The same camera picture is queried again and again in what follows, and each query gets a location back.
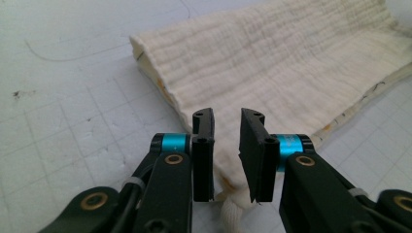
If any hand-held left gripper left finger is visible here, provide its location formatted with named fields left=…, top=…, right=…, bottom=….
left=132, top=107, right=217, bottom=233

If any white grid mat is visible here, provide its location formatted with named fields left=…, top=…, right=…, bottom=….
left=0, top=0, right=412, bottom=233

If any cream printed cloth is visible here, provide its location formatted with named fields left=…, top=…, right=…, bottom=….
left=129, top=0, right=412, bottom=233

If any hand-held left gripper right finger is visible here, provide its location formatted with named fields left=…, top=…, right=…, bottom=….
left=238, top=107, right=383, bottom=233

